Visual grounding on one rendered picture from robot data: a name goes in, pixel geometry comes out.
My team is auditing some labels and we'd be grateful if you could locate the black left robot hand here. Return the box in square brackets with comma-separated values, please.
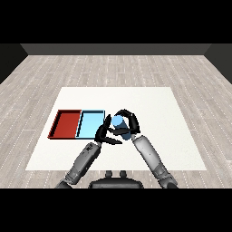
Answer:
[94, 114, 123, 146]

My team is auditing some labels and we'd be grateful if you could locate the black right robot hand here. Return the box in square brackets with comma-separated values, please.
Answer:
[108, 109, 141, 138]

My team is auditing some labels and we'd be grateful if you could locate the blue can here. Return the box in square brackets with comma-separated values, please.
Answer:
[111, 114, 132, 141]

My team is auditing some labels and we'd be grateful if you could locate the light blue shallow open box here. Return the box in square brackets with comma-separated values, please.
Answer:
[74, 109, 106, 140]

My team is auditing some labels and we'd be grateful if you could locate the red shallow open box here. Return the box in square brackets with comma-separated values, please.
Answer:
[47, 109, 83, 140]

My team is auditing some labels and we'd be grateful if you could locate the dark grey robot body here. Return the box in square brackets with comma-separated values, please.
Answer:
[88, 170, 145, 189]

